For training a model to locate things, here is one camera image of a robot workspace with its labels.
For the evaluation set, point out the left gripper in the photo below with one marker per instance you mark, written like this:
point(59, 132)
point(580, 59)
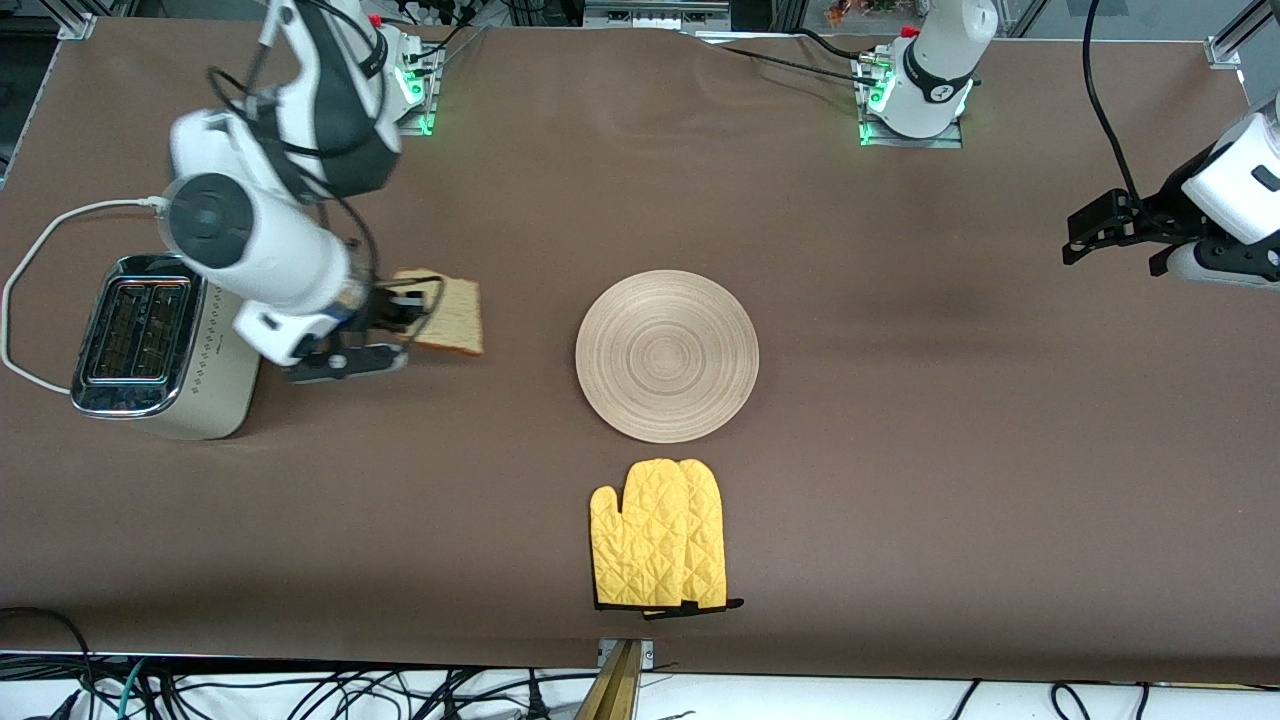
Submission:
point(1150, 217)

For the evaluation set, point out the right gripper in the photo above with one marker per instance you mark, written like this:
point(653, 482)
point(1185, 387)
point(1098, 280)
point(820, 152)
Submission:
point(382, 309)

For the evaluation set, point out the brown bread slice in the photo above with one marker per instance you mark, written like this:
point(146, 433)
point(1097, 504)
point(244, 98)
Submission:
point(455, 320)

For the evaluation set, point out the round wooden plate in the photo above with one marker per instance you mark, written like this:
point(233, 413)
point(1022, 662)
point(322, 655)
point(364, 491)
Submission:
point(667, 356)

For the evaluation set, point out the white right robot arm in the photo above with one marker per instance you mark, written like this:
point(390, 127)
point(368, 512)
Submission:
point(260, 240)

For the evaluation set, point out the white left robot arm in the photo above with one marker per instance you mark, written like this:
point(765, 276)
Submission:
point(935, 60)

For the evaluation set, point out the beige chrome two-slot toaster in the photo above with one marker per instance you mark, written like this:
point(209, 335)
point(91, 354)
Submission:
point(215, 400)

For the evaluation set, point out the yellow quilted oven mitt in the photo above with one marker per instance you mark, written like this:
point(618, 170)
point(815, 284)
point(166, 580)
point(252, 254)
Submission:
point(712, 540)
point(640, 540)

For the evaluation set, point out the orange background object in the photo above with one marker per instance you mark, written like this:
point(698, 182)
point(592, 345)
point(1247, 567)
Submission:
point(860, 10)

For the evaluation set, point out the brass coloured bar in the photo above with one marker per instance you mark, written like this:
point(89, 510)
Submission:
point(615, 690)

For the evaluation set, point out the aluminium table corner bracket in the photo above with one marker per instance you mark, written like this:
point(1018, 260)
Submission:
point(1226, 52)
point(78, 27)

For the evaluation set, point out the small silver metal bracket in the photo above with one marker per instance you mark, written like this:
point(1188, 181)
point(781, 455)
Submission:
point(648, 652)

